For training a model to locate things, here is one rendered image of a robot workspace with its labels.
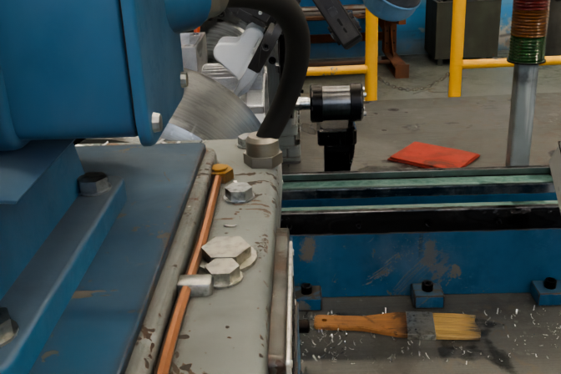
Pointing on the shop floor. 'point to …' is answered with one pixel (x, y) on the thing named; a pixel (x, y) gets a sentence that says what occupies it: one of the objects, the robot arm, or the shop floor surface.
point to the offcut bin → (444, 9)
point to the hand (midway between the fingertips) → (243, 91)
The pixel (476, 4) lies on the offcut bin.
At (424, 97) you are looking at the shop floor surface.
